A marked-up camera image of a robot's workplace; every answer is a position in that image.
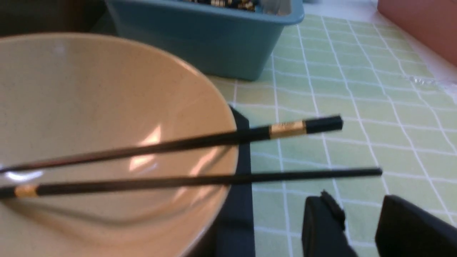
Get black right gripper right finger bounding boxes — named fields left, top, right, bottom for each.
left=375, top=195, right=457, bottom=257

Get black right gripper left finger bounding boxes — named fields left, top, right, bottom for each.
left=301, top=190, right=357, bottom=257

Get black chopstick gold band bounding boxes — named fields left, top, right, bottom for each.
left=0, top=168, right=383, bottom=200
left=1, top=115, right=344, bottom=173

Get tan noodle bowl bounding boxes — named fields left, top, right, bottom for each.
left=0, top=34, right=236, bottom=257

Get black serving tray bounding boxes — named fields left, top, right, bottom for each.
left=186, top=106, right=256, bottom=257

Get green checkered tablecloth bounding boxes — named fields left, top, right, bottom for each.
left=211, top=15, right=457, bottom=257

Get pink container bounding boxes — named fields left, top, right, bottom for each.
left=377, top=0, right=457, bottom=65

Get blue plastic chopstick bin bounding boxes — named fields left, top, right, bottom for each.
left=105, top=0, right=304, bottom=80

